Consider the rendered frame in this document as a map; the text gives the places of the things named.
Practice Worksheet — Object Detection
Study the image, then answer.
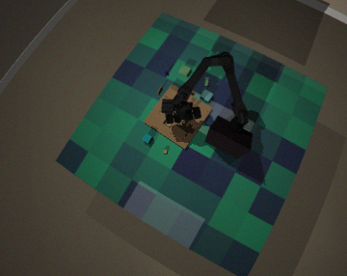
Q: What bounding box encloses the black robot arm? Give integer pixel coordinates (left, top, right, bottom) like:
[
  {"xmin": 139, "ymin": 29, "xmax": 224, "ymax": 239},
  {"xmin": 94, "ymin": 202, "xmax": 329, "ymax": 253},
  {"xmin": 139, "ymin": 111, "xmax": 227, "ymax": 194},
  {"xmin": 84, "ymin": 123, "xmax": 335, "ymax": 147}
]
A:
[{"xmin": 161, "ymin": 51, "xmax": 249, "ymax": 134}]

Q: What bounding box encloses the teal cube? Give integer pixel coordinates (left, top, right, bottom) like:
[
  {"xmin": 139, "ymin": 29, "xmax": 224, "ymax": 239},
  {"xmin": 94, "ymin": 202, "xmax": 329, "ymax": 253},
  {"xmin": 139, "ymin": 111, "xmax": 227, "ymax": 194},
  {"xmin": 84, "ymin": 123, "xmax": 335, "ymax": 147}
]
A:
[{"xmin": 142, "ymin": 133, "xmax": 153, "ymax": 144}]

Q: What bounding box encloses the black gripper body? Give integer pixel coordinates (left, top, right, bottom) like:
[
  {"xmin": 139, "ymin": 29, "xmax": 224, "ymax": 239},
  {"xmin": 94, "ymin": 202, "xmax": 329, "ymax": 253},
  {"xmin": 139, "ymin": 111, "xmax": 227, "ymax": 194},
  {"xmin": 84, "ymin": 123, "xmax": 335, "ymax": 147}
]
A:
[{"xmin": 165, "ymin": 106, "xmax": 201, "ymax": 124}]

